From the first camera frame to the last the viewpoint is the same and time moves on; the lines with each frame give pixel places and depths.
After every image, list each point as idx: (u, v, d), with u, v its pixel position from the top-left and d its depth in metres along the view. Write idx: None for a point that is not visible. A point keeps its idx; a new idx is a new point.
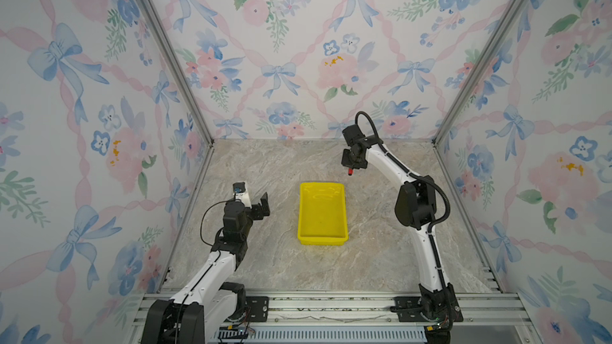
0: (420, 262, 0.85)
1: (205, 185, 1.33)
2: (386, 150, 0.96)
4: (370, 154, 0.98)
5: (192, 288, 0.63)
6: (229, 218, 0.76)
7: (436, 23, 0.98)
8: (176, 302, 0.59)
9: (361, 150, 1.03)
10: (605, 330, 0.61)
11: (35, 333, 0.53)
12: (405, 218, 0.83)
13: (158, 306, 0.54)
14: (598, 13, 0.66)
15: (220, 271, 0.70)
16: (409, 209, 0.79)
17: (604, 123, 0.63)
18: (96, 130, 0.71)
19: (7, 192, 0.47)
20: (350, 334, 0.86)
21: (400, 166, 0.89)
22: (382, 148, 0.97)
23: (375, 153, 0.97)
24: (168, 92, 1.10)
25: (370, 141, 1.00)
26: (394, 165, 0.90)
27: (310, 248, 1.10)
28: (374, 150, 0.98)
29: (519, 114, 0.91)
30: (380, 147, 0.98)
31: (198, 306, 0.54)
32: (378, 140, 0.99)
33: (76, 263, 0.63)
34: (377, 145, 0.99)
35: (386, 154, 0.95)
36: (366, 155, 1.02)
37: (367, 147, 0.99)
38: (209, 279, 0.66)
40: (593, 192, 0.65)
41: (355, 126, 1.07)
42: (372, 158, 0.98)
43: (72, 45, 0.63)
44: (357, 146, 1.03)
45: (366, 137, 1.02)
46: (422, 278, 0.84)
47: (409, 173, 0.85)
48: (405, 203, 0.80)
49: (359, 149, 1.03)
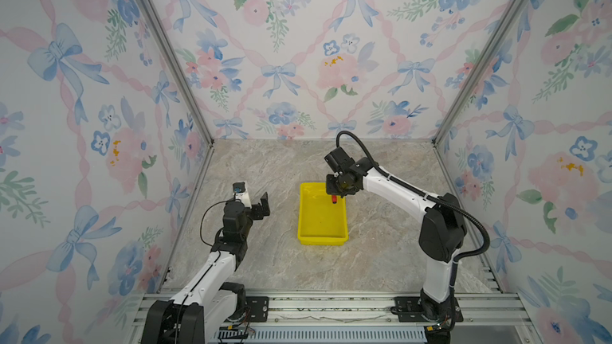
0: (431, 278, 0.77)
1: (205, 185, 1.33)
2: (388, 173, 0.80)
4: (370, 182, 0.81)
5: (191, 288, 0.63)
6: (229, 218, 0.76)
7: (436, 23, 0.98)
8: (176, 302, 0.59)
9: (355, 180, 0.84)
10: (605, 330, 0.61)
11: (35, 333, 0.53)
12: (435, 251, 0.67)
13: (158, 306, 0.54)
14: (598, 13, 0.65)
15: (220, 271, 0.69)
16: (439, 242, 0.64)
17: (604, 123, 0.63)
18: (96, 130, 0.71)
19: (7, 192, 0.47)
20: (350, 334, 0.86)
21: (413, 191, 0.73)
22: (383, 172, 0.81)
23: (376, 179, 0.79)
24: (168, 92, 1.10)
25: (364, 167, 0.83)
26: (404, 189, 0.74)
27: (310, 248, 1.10)
28: (374, 176, 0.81)
29: (519, 114, 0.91)
30: (378, 171, 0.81)
31: (197, 306, 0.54)
32: (374, 162, 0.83)
33: (76, 263, 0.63)
34: (373, 169, 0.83)
35: (388, 177, 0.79)
36: (364, 184, 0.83)
37: (363, 175, 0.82)
38: (209, 280, 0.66)
40: (593, 192, 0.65)
41: (340, 150, 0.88)
42: (373, 185, 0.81)
43: (72, 45, 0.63)
44: (350, 176, 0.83)
45: (358, 161, 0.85)
46: (429, 289, 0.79)
47: (427, 197, 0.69)
48: (433, 234, 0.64)
49: (353, 177, 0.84)
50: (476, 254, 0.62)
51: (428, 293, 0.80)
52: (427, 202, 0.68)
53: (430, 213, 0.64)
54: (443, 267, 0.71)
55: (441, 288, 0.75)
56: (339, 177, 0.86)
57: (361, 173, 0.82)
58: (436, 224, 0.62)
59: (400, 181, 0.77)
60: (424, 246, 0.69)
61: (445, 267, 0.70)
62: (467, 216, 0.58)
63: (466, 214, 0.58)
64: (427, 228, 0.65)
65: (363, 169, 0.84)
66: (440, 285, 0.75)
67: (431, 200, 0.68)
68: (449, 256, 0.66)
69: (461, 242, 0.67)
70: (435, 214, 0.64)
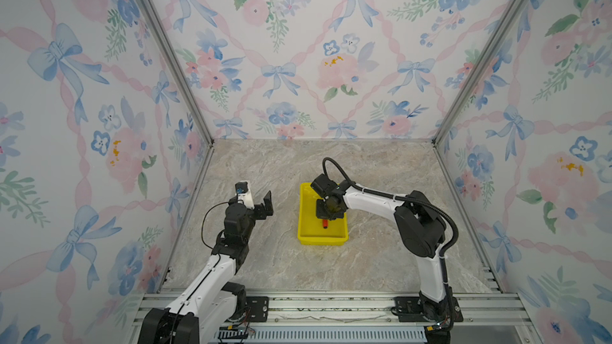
0: (425, 278, 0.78)
1: (205, 185, 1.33)
2: (362, 187, 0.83)
4: (350, 199, 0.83)
5: (188, 296, 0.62)
6: (229, 221, 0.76)
7: (436, 23, 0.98)
8: (172, 310, 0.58)
9: (339, 201, 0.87)
10: (605, 330, 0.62)
11: (35, 333, 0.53)
12: (417, 248, 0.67)
13: (154, 314, 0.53)
14: (598, 13, 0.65)
15: (217, 279, 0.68)
16: (417, 238, 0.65)
17: (604, 123, 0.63)
18: (96, 130, 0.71)
19: (7, 192, 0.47)
20: (351, 334, 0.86)
21: (381, 195, 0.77)
22: (358, 186, 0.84)
23: (353, 195, 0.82)
24: (168, 92, 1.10)
25: (343, 187, 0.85)
26: (376, 196, 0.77)
27: (310, 248, 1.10)
28: (351, 193, 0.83)
29: (519, 114, 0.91)
30: (355, 188, 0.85)
31: (192, 317, 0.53)
32: (350, 181, 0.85)
33: (76, 263, 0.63)
34: (352, 188, 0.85)
35: (362, 190, 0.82)
36: (347, 205, 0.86)
37: (342, 193, 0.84)
38: (205, 287, 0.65)
40: (593, 193, 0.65)
41: (323, 175, 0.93)
42: (353, 203, 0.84)
43: (72, 45, 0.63)
44: (333, 198, 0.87)
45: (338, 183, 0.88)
46: (425, 290, 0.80)
47: (394, 197, 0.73)
48: (407, 231, 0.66)
49: (336, 199, 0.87)
50: (454, 242, 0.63)
51: (426, 294, 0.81)
52: (396, 202, 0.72)
53: (399, 211, 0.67)
54: (430, 264, 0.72)
55: (429, 280, 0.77)
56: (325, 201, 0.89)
57: (341, 194, 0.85)
58: (405, 219, 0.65)
59: (370, 189, 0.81)
60: (410, 246, 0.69)
61: (433, 263, 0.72)
62: (432, 206, 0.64)
63: (437, 209, 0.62)
64: (401, 226, 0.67)
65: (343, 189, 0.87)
66: (428, 279, 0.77)
67: (398, 199, 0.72)
68: (433, 252, 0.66)
69: (442, 236, 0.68)
70: (405, 212, 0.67)
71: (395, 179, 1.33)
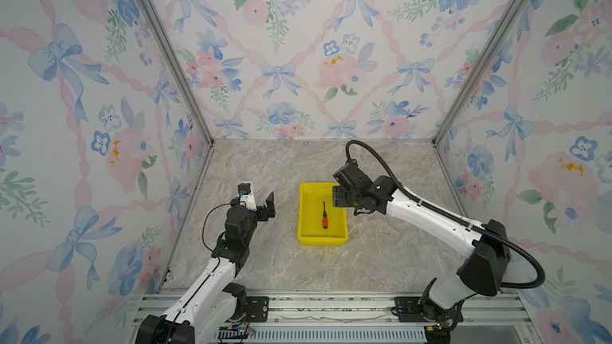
0: (444, 290, 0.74)
1: (205, 185, 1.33)
2: (419, 198, 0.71)
4: (399, 209, 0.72)
5: (185, 303, 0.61)
6: (230, 224, 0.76)
7: (436, 23, 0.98)
8: (168, 318, 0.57)
9: (378, 203, 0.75)
10: (605, 330, 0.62)
11: (35, 333, 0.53)
12: (482, 288, 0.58)
13: (150, 322, 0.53)
14: (598, 13, 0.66)
15: (216, 284, 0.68)
16: (490, 279, 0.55)
17: (604, 123, 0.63)
18: (96, 131, 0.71)
19: (7, 192, 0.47)
20: (351, 334, 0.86)
21: (451, 220, 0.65)
22: (412, 196, 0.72)
23: (406, 205, 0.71)
24: (168, 92, 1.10)
25: (388, 189, 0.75)
26: (443, 218, 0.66)
27: (310, 248, 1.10)
28: (402, 201, 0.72)
29: (519, 114, 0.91)
30: (406, 195, 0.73)
31: (188, 326, 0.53)
32: (397, 183, 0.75)
33: (76, 263, 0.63)
34: (398, 190, 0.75)
35: (420, 203, 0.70)
36: (388, 208, 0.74)
37: (387, 199, 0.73)
38: (203, 294, 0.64)
40: (593, 193, 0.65)
41: (354, 166, 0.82)
42: (400, 212, 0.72)
43: (72, 45, 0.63)
44: (370, 199, 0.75)
45: (378, 181, 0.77)
46: (437, 298, 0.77)
47: (472, 228, 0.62)
48: (481, 271, 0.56)
49: (374, 201, 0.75)
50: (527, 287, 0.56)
51: (433, 299, 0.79)
52: (473, 235, 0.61)
53: (480, 248, 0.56)
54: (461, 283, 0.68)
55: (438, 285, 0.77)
56: (358, 201, 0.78)
57: (386, 198, 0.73)
58: (488, 262, 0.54)
59: (432, 205, 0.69)
60: (465, 283, 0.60)
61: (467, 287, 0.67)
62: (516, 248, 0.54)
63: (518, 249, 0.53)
64: (474, 264, 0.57)
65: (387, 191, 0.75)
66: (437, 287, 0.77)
67: (477, 232, 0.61)
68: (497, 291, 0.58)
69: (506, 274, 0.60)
70: (484, 250, 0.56)
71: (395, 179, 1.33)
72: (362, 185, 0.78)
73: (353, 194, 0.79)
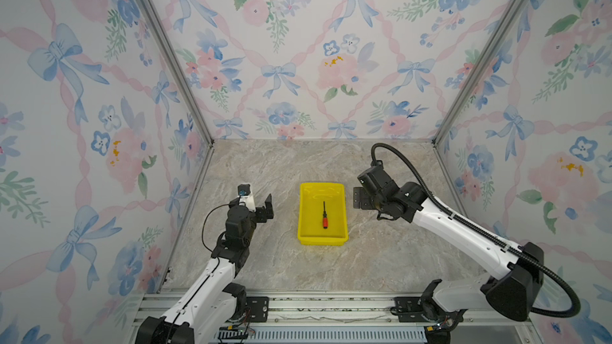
0: (451, 295, 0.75)
1: (205, 185, 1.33)
2: (451, 212, 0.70)
4: (429, 220, 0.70)
5: (185, 305, 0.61)
6: (231, 224, 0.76)
7: (436, 23, 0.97)
8: (168, 320, 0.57)
9: (405, 209, 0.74)
10: (605, 330, 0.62)
11: (35, 333, 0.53)
12: (511, 310, 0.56)
13: (150, 323, 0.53)
14: (598, 13, 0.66)
15: (216, 284, 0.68)
16: (522, 303, 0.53)
17: (604, 123, 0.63)
18: (96, 131, 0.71)
19: (7, 192, 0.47)
20: (351, 334, 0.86)
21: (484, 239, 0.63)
22: (444, 209, 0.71)
23: (436, 218, 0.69)
24: (168, 92, 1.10)
25: (417, 197, 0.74)
26: (476, 235, 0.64)
27: (310, 248, 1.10)
28: (432, 213, 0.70)
29: (519, 114, 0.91)
30: (437, 206, 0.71)
31: (187, 328, 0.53)
32: (427, 192, 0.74)
33: (76, 263, 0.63)
34: (427, 200, 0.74)
35: (452, 217, 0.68)
36: (413, 216, 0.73)
37: (417, 208, 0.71)
38: (203, 295, 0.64)
40: (593, 193, 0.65)
41: (380, 170, 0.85)
42: (429, 222, 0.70)
43: (72, 46, 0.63)
44: (397, 205, 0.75)
45: (406, 189, 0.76)
46: (441, 300, 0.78)
47: (508, 248, 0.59)
48: (514, 293, 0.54)
49: (402, 207, 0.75)
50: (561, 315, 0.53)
51: (436, 300, 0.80)
52: (508, 256, 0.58)
53: (515, 272, 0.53)
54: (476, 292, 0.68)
55: (445, 288, 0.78)
56: (385, 205, 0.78)
57: (414, 207, 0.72)
58: (524, 287, 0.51)
59: (464, 221, 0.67)
60: (492, 302, 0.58)
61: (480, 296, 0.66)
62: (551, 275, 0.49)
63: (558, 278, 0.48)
64: (508, 288, 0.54)
65: (416, 199, 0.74)
66: (444, 290, 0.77)
67: (514, 254, 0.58)
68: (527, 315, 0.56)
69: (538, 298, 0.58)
70: (520, 274, 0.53)
71: (396, 179, 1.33)
72: (388, 191, 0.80)
73: (378, 198, 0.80)
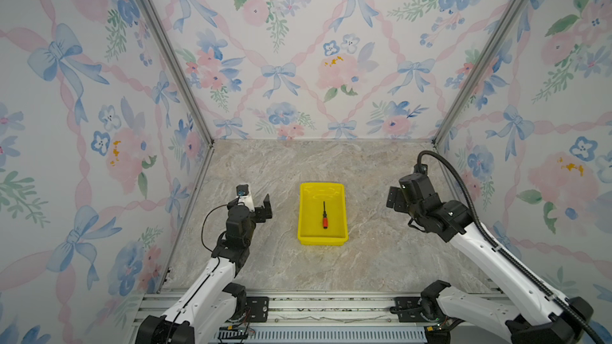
0: (459, 306, 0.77)
1: (205, 185, 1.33)
2: (496, 244, 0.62)
4: (467, 245, 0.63)
5: (185, 304, 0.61)
6: (232, 223, 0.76)
7: (436, 23, 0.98)
8: (168, 319, 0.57)
9: (444, 229, 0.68)
10: (605, 330, 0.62)
11: (35, 333, 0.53)
12: None
13: (150, 322, 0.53)
14: (598, 13, 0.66)
15: (216, 284, 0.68)
16: None
17: (604, 123, 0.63)
18: (96, 131, 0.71)
19: (7, 192, 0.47)
20: (351, 334, 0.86)
21: (529, 280, 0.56)
22: (488, 238, 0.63)
23: (477, 246, 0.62)
24: (168, 92, 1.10)
25: (461, 220, 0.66)
26: (519, 274, 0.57)
27: (310, 248, 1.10)
28: (474, 240, 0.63)
29: (519, 114, 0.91)
30: (480, 234, 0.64)
31: (188, 327, 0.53)
32: (473, 216, 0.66)
33: (76, 263, 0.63)
34: (471, 224, 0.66)
35: (497, 250, 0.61)
36: (453, 238, 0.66)
37: (458, 232, 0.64)
38: (203, 294, 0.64)
40: (593, 193, 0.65)
41: (426, 179, 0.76)
42: (466, 248, 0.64)
43: (72, 45, 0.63)
44: (436, 223, 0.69)
45: (452, 208, 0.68)
46: (445, 305, 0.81)
47: (554, 298, 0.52)
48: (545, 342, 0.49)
49: (441, 226, 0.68)
50: None
51: (441, 303, 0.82)
52: (552, 306, 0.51)
53: (556, 324, 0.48)
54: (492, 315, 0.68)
55: (456, 297, 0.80)
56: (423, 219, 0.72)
57: (457, 230, 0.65)
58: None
59: (511, 258, 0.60)
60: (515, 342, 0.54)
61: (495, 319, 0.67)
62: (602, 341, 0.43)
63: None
64: (539, 335, 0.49)
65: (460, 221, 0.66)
66: (453, 299, 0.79)
67: (559, 305, 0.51)
68: None
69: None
70: (560, 326, 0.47)
71: (396, 179, 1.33)
72: (430, 204, 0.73)
73: (417, 209, 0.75)
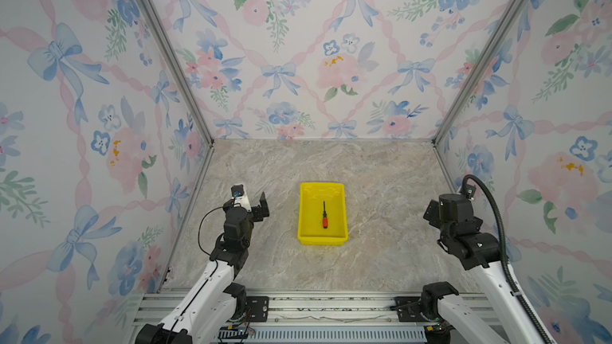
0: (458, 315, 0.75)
1: (205, 185, 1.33)
2: (518, 289, 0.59)
4: (485, 280, 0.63)
5: (182, 310, 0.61)
6: (229, 226, 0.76)
7: (436, 23, 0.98)
8: (166, 327, 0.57)
9: (467, 256, 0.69)
10: (605, 330, 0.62)
11: (35, 333, 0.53)
12: None
13: (147, 331, 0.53)
14: (598, 13, 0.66)
15: (213, 289, 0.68)
16: None
17: (604, 123, 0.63)
18: (96, 130, 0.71)
19: (7, 192, 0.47)
20: (351, 334, 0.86)
21: (536, 333, 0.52)
22: (511, 281, 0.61)
23: (495, 284, 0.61)
24: (168, 92, 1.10)
25: (488, 254, 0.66)
26: (528, 324, 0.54)
27: (310, 248, 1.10)
28: (494, 278, 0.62)
29: (519, 114, 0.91)
30: (504, 275, 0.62)
31: (185, 336, 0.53)
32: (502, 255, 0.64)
33: (76, 263, 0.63)
34: (497, 261, 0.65)
35: (515, 295, 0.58)
36: (473, 267, 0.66)
37: (481, 264, 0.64)
38: (201, 300, 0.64)
40: (593, 192, 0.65)
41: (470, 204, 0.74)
42: (485, 283, 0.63)
43: (72, 46, 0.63)
44: (460, 248, 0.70)
45: (482, 240, 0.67)
46: (445, 308, 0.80)
47: None
48: None
49: (465, 253, 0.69)
50: None
51: (441, 305, 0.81)
52: None
53: None
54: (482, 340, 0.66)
55: (458, 309, 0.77)
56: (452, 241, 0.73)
57: (480, 262, 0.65)
58: None
59: (529, 307, 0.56)
60: None
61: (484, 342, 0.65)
62: None
63: None
64: None
65: (486, 256, 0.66)
66: (453, 309, 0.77)
67: None
68: None
69: None
70: None
71: (396, 179, 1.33)
72: (463, 229, 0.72)
73: (449, 230, 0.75)
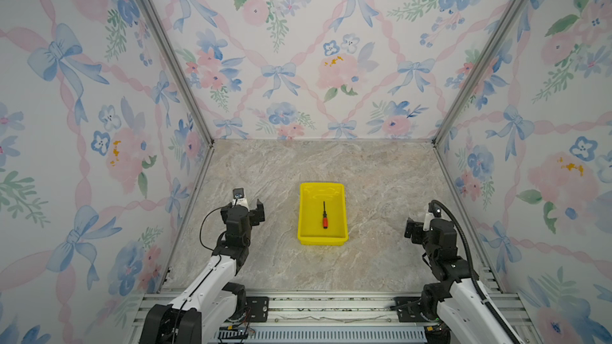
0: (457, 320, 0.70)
1: (205, 185, 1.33)
2: (487, 297, 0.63)
4: (459, 294, 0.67)
5: (190, 294, 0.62)
6: (232, 222, 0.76)
7: (436, 23, 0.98)
8: (174, 307, 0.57)
9: (445, 278, 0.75)
10: (605, 330, 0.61)
11: (35, 333, 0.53)
12: None
13: (157, 310, 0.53)
14: (598, 13, 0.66)
15: (219, 278, 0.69)
16: None
17: (604, 123, 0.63)
18: (96, 130, 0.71)
19: (7, 192, 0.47)
20: (351, 334, 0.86)
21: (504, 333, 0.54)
22: (481, 291, 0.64)
23: (468, 295, 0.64)
24: (168, 92, 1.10)
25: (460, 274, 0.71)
26: (496, 326, 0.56)
27: (310, 248, 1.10)
28: (467, 290, 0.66)
29: (519, 114, 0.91)
30: (475, 287, 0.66)
31: (195, 312, 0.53)
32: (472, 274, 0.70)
33: (76, 263, 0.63)
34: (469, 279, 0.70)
35: (484, 302, 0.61)
36: (451, 287, 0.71)
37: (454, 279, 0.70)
38: (207, 286, 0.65)
40: (593, 193, 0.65)
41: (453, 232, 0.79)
42: (461, 298, 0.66)
43: (72, 45, 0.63)
44: (440, 271, 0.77)
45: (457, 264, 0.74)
46: (445, 311, 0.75)
47: None
48: None
49: (442, 275, 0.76)
50: None
51: (441, 307, 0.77)
52: None
53: None
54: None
55: (457, 314, 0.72)
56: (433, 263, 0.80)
57: (454, 277, 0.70)
58: None
59: (497, 312, 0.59)
60: None
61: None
62: None
63: None
64: None
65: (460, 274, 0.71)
66: (453, 314, 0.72)
67: None
68: None
69: None
70: None
71: (395, 179, 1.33)
72: (445, 254, 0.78)
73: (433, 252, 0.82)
